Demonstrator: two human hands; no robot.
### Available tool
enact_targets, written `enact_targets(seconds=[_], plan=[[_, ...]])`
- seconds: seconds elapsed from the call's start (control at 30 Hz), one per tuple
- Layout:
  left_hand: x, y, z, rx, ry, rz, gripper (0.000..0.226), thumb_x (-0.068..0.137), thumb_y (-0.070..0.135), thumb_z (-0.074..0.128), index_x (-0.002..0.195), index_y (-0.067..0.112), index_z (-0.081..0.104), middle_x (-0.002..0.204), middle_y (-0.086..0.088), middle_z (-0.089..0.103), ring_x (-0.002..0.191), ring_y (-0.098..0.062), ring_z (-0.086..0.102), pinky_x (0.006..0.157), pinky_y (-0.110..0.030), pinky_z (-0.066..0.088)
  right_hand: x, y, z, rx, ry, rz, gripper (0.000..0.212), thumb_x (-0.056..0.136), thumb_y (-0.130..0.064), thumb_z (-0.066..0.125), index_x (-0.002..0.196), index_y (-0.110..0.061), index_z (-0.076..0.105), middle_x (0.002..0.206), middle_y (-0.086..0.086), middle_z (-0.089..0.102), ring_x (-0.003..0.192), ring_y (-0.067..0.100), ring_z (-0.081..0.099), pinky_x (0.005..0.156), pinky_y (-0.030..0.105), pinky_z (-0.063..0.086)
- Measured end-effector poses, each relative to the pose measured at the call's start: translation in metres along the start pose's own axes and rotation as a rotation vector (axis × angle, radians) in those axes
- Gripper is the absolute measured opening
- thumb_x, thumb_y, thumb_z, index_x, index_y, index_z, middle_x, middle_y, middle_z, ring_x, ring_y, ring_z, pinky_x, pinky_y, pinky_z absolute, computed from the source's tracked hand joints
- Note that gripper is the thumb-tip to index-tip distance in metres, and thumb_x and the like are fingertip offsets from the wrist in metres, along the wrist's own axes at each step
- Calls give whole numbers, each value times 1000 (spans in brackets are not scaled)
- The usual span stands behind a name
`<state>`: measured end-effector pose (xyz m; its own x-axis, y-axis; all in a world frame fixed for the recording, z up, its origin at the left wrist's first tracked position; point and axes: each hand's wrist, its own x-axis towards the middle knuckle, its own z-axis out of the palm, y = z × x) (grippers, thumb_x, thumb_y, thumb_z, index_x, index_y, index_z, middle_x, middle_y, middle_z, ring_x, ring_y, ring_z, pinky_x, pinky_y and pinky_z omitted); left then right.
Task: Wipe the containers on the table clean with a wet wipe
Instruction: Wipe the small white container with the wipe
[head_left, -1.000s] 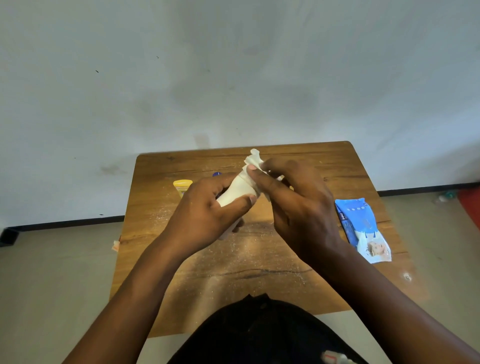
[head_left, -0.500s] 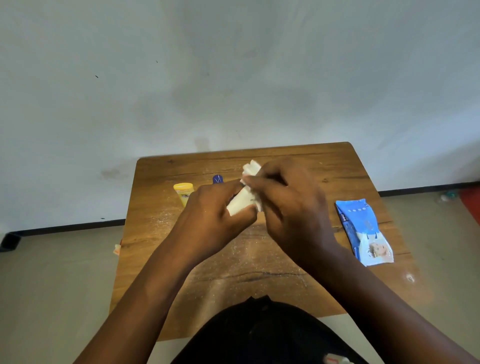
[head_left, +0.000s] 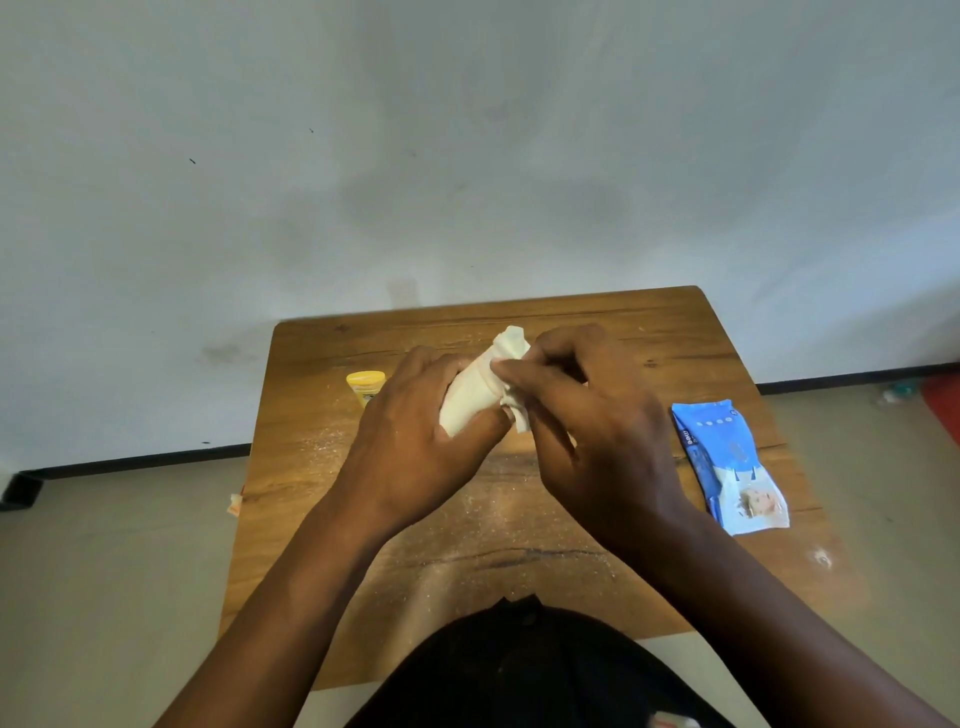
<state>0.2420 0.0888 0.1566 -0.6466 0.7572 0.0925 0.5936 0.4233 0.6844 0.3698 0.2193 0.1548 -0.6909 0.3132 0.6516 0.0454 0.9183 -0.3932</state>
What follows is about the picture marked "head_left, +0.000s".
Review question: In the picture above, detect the black floor block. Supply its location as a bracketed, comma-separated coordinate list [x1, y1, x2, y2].
[0, 472, 44, 513]

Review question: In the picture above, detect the person's right hand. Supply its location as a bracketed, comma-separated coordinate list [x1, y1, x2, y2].
[491, 323, 699, 556]

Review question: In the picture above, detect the person's black clothing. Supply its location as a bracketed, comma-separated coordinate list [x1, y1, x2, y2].
[344, 594, 736, 728]

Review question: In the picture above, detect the person's left hand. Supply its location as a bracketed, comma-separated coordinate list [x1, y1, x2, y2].
[337, 346, 515, 530]

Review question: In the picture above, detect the white wipe cloth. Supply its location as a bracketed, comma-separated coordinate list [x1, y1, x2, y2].
[491, 325, 534, 434]

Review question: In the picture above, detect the person's right forearm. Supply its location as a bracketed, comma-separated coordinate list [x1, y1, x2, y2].
[652, 517, 954, 728]

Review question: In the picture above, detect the red floor object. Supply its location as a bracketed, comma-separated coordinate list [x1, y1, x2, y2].
[920, 373, 960, 448]

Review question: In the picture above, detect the wooden table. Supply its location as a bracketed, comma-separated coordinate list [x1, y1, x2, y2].
[217, 285, 871, 691]

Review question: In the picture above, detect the blue wet wipes pack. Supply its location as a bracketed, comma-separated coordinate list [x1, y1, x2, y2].
[671, 399, 790, 537]

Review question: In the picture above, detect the white bottle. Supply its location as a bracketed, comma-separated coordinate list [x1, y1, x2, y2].
[438, 356, 511, 439]

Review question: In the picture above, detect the person's left forearm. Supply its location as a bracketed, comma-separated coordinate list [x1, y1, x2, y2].
[153, 494, 391, 728]

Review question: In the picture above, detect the yellow bottle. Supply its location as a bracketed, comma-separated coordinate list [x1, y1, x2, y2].
[345, 370, 387, 410]

